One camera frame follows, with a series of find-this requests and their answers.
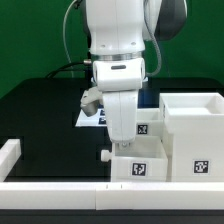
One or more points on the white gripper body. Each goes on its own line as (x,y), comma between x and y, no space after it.
(120,82)

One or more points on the white drawer with knob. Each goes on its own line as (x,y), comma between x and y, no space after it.
(144,160)

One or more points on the large white drawer cabinet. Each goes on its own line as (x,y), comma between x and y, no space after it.
(193,136)

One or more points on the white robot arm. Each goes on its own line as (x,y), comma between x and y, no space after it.
(119,30)

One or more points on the white marker tag board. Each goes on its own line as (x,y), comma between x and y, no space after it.
(97,120)

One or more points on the white front rail bar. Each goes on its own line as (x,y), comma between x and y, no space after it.
(111,196)

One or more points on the white left rail block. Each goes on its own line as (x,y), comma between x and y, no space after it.
(9,154)

